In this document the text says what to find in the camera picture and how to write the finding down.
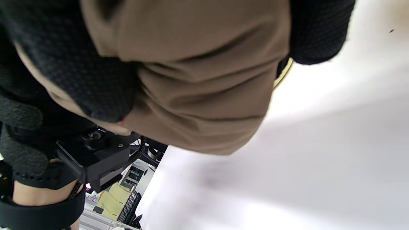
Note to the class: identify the person's right hand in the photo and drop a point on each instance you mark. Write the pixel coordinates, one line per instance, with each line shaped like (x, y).
(80, 64)

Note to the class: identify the person's left hand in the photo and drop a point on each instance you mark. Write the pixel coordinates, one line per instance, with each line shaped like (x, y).
(19, 127)

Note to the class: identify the tan shorts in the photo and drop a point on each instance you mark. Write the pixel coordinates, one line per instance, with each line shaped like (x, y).
(207, 95)

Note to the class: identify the person's left forearm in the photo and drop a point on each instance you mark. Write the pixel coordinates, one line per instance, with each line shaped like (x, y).
(32, 195)

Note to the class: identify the black forearm brace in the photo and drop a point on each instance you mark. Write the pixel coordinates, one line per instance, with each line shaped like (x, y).
(41, 215)

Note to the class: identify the black wrist band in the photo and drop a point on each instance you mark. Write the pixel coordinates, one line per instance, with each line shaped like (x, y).
(41, 180)

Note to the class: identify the yellow cardboard box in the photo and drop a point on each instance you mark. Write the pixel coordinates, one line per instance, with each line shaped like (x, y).
(113, 201)

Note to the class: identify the black keyboard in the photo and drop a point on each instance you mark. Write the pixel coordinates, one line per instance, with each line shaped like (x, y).
(129, 207)

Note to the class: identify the yellow plastic basin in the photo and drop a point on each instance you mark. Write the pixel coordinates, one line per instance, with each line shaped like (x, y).
(284, 76)

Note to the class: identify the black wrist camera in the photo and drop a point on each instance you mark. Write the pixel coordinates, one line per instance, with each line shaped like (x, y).
(102, 159)

